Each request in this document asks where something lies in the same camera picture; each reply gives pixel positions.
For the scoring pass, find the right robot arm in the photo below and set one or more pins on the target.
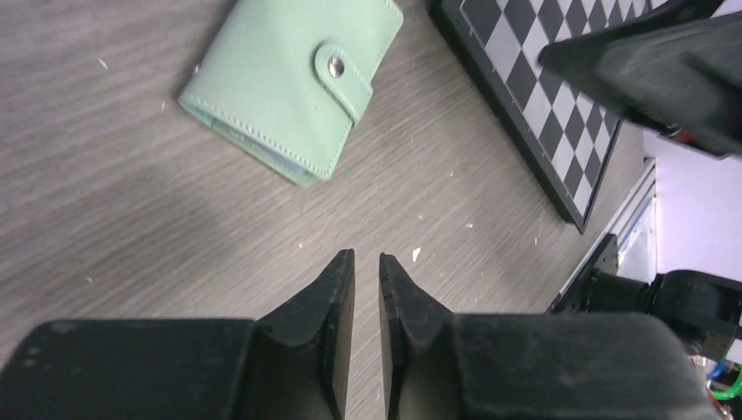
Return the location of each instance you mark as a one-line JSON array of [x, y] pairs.
[[703, 310]]

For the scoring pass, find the aluminium frame rail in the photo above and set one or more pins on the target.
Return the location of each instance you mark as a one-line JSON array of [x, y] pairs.
[[624, 261]]

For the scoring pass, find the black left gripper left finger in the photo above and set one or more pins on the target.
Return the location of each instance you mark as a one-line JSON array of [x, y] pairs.
[[289, 364]]

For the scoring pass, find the mint green card holder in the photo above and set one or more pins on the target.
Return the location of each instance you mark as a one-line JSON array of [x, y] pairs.
[[287, 81]]

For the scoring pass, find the black white checkerboard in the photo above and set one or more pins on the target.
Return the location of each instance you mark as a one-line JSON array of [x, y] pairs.
[[565, 138]]

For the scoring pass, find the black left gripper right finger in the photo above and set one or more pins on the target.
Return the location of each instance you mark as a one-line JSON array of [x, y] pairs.
[[438, 364]]

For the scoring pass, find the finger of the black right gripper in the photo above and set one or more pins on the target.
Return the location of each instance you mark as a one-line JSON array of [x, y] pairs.
[[675, 70]]

